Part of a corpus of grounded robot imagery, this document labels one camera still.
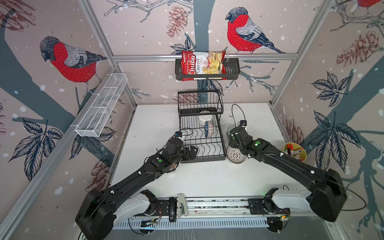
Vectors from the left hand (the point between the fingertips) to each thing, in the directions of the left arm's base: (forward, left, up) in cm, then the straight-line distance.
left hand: (193, 150), depth 79 cm
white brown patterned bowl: (+2, -26, -10) cm, 28 cm away
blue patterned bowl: (+16, -10, -4) cm, 19 cm away
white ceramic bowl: (+28, -7, -7) cm, 30 cm away
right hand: (+6, -24, 0) cm, 25 cm away
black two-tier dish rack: (+35, -5, -7) cm, 35 cm away
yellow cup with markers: (+1, -58, -3) cm, 58 cm away
